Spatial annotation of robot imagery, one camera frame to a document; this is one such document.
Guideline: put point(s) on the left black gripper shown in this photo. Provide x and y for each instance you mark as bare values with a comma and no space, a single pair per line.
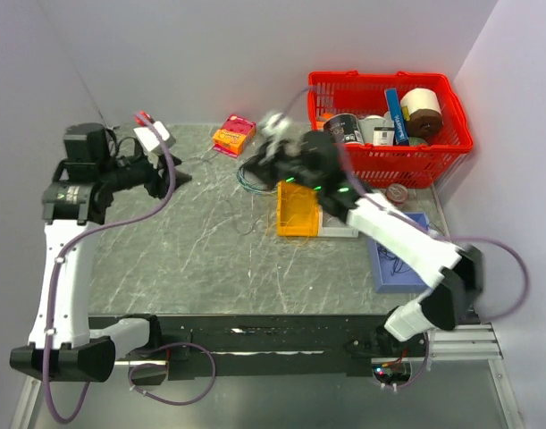
157,186

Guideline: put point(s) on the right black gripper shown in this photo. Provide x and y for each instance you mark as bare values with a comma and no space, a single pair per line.
264,166

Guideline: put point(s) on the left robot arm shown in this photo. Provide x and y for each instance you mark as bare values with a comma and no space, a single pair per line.
61,346

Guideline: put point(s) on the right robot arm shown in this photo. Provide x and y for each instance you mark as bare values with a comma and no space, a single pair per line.
452,274

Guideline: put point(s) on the yellow plastic bin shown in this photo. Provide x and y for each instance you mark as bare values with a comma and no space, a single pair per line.
297,211

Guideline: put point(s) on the pink orange small box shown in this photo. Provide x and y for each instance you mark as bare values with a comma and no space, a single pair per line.
232,137

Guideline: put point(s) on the black labelled can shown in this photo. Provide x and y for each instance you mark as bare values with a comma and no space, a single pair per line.
344,129

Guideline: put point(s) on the white plastic bin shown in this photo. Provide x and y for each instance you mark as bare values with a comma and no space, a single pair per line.
332,227

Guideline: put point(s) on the white labelled container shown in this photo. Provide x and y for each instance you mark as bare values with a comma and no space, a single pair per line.
377,130

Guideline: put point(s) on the red soda can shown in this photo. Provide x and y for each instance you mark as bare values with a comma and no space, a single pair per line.
397,194

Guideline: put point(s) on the blue tall box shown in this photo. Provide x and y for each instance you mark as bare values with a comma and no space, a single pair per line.
396,115

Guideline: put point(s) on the red plastic shopping basket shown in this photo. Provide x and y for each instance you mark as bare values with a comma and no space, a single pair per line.
406,128

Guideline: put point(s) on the white paper roll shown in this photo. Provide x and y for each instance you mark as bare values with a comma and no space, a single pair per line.
419,99

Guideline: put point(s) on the blue plastic tray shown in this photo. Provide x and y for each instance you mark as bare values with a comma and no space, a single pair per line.
392,275

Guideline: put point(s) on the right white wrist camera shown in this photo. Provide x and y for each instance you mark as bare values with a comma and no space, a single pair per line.
272,127

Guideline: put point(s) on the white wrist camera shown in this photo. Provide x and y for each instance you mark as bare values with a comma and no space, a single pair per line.
148,140
272,127

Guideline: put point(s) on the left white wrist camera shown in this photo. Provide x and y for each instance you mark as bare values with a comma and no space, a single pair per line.
148,140

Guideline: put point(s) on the aluminium rail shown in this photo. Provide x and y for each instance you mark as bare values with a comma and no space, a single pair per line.
466,345

